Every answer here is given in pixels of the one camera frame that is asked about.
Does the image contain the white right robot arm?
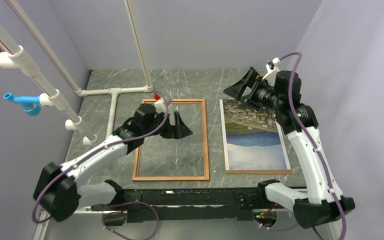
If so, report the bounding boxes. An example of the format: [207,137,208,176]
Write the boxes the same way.
[223,67,356,229]

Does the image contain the blue faucet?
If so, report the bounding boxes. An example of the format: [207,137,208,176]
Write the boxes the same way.
[3,92,42,117]

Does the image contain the landscape photo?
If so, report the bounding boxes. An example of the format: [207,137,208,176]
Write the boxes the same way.
[219,99,292,175]

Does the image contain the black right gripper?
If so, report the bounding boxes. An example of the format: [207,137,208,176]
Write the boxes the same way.
[224,69,283,111]

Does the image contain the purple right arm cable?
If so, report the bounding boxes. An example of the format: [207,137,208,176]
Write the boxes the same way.
[253,51,348,240]

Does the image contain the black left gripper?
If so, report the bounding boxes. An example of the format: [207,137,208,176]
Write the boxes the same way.
[143,111,193,139]

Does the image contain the wooden picture frame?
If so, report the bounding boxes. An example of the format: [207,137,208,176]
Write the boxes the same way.
[131,98,210,182]

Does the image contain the clear acrylic sheet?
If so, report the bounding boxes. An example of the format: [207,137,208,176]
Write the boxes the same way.
[138,103,204,177]

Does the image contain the white pvc pipe stand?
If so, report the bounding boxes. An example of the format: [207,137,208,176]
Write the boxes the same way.
[0,0,154,145]

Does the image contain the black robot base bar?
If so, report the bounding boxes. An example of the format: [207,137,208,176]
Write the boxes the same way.
[91,187,273,223]

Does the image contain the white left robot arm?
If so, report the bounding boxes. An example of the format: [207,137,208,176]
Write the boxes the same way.
[33,103,193,222]

